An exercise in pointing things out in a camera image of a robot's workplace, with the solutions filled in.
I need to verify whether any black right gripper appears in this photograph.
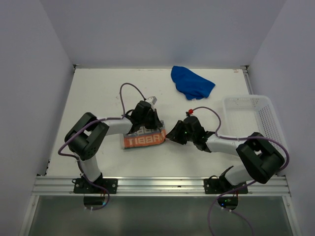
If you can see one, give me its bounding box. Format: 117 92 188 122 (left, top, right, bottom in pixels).
165 120 196 145

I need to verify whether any rabbit print towel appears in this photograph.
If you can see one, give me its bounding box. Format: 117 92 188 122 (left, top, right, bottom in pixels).
121 120 166 149

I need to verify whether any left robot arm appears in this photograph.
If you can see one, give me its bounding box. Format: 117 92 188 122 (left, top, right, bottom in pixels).
64 96 163 193

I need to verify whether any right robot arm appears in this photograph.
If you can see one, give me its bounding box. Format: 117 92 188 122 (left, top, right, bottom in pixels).
166 116 286 193

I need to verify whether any blue towel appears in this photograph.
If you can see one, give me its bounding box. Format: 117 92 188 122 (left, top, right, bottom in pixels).
171 66 216 100

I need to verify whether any white plastic basket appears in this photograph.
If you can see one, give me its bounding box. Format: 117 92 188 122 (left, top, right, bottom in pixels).
220 95 288 150

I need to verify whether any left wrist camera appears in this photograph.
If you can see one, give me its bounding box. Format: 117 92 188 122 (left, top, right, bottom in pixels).
145 96 157 107

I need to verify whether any aluminium mounting rail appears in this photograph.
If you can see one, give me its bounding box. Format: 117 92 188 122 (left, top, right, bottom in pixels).
31 176 290 197

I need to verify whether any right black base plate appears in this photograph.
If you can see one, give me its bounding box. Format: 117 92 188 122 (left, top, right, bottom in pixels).
203 176 249 194

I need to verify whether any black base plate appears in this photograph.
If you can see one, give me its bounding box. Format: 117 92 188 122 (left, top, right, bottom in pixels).
71 175 118 194
203 176 249 194

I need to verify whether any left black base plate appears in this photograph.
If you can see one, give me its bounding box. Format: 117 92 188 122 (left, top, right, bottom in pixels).
71 175 118 194

